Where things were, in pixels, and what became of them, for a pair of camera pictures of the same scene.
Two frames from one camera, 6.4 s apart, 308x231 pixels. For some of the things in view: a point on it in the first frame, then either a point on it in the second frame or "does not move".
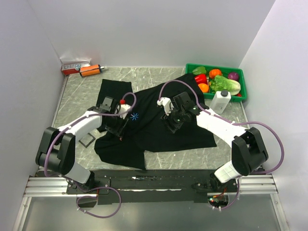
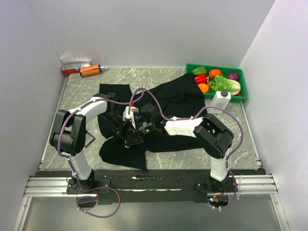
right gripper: (167, 120) → (137, 133)
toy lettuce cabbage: (218, 83) does not move
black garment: (147, 130) does not move
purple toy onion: (233, 75) does not move
